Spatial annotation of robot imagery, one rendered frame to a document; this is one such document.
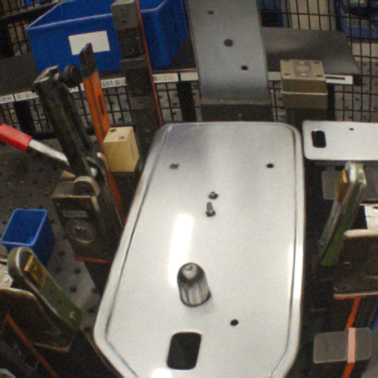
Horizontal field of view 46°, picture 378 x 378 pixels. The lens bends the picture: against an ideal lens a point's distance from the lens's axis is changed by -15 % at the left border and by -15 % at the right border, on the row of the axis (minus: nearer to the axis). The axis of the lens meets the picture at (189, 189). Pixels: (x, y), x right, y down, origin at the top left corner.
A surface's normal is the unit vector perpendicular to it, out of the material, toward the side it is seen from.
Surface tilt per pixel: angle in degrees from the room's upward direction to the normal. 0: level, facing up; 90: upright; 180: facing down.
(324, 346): 0
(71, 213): 90
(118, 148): 90
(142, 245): 0
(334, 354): 0
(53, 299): 78
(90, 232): 90
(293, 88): 89
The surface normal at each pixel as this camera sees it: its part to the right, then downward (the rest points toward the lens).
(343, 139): -0.14, -0.75
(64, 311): 0.93, -0.16
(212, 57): -0.15, 0.66
